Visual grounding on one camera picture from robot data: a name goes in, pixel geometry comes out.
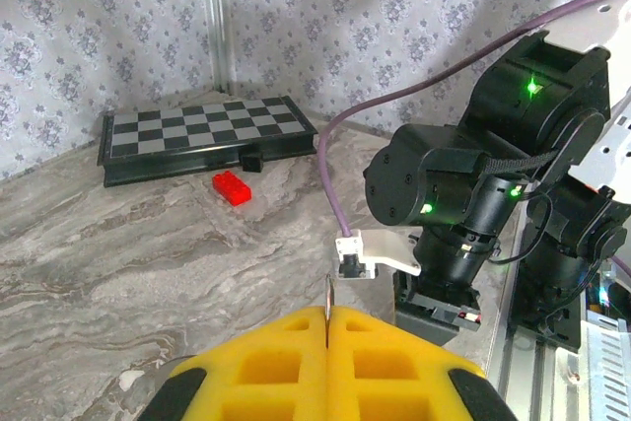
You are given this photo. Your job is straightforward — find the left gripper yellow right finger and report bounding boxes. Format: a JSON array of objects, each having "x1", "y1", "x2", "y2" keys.
[{"x1": 328, "y1": 306, "x2": 518, "y2": 421}]

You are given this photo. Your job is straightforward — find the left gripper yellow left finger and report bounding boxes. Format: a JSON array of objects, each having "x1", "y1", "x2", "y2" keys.
[{"x1": 132, "y1": 306, "x2": 329, "y2": 421}]

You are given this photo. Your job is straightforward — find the key with red tag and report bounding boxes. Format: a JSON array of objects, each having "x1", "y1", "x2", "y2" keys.
[{"x1": 323, "y1": 271, "x2": 398, "y2": 328}]

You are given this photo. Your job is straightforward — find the small black cube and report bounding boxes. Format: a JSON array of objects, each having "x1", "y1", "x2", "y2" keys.
[{"x1": 240, "y1": 152, "x2": 264, "y2": 175}]

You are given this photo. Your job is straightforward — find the red toy brick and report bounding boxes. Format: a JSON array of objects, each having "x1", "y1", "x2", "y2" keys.
[{"x1": 211, "y1": 170, "x2": 253, "y2": 209}]

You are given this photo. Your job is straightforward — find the folded black grey chessboard box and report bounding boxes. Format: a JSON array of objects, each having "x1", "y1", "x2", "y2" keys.
[{"x1": 97, "y1": 95, "x2": 319, "y2": 189}]

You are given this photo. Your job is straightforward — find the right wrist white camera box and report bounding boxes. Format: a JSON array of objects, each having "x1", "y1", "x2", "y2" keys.
[{"x1": 333, "y1": 228, "x2": 423, "y2": 282}]

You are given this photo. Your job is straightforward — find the black braided sleeve cable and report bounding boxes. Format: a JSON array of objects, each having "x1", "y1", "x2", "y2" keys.
[{"x1": 482, "y1": 109, "x2": 610, "y2": 180}]

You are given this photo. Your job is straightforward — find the long aluminium frame rail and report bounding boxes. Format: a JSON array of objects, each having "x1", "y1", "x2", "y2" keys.
[{"x1": 485, "y1": 312, "x2": 561, "y2": 421}]

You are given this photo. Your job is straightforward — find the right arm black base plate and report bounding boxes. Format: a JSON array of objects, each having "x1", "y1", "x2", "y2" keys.
[{"x1": 507, "y1": 312, "x2": 583, "y2": 354}]

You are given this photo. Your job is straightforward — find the right aluminium corner post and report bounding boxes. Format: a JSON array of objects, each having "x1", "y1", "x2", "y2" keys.
[{"x1": 201, "y1": 0, "x2": 233, "y2": 93}]

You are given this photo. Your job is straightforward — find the white slotted cable duct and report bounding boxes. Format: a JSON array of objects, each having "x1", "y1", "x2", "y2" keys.
[{"x1": 554, "y1": 316, "x2": 631, "y2": 421}]

